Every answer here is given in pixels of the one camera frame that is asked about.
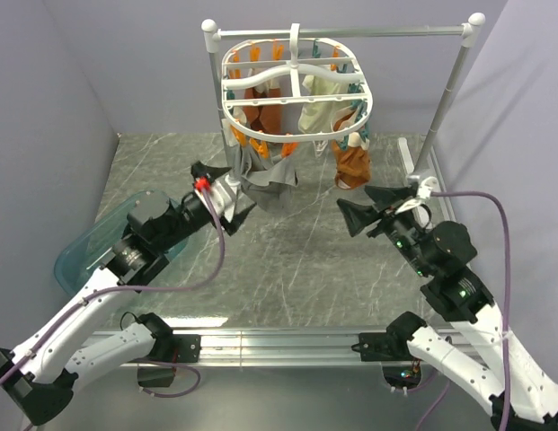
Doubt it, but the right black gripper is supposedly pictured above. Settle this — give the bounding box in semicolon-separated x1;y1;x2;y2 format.
334;183;432;275

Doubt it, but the orange front clip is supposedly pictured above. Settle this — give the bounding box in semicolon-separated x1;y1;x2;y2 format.
280;142;298;159

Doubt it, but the white oval clip hanger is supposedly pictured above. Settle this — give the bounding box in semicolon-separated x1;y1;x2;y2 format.
214;24;374;148

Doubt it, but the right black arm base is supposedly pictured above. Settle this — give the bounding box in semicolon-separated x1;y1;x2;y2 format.
351;332;422;391

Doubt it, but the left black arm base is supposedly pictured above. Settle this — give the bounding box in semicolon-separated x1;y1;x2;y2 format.
129;334;202;399

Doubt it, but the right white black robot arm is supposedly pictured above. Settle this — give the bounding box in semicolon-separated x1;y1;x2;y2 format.
337;185;558;430

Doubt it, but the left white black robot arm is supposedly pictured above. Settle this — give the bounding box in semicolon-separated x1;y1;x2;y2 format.
0;162;250;427

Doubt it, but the orange hanging underwear right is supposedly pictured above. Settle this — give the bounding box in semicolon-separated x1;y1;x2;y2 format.
331;137;371;189

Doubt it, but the rust hanging underwear back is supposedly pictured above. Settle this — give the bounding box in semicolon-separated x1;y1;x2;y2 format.
242;87;282;135

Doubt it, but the cream hanging underwear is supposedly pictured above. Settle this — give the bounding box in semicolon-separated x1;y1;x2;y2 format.
297;75;353;134

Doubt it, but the teal plastic basin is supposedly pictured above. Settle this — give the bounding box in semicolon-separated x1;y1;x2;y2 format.
54;189;181;296

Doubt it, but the silver white drying rack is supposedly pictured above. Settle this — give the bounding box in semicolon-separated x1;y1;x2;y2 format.
201;13;485;163

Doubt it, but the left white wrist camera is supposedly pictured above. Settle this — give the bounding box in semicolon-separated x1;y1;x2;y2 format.
194;174;240;222

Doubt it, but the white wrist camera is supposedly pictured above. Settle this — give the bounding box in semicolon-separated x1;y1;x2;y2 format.
194;174;240;222
394;176;438;215

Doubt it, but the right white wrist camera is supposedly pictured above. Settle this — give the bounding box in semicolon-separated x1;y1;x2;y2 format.
394;176;438;215

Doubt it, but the aluminium mounting rail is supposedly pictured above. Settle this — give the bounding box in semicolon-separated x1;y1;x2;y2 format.
89;326;486;368

